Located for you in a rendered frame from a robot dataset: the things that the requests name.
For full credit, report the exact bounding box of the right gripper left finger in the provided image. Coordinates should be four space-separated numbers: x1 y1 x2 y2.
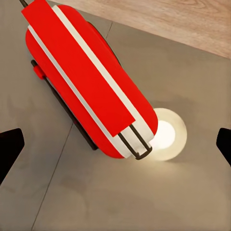
0 128 25 185

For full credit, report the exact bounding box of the radio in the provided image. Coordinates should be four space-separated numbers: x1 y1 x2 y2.
19 0 158 160

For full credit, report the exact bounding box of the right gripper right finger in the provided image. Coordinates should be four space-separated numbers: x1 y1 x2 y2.
216 128 231 166

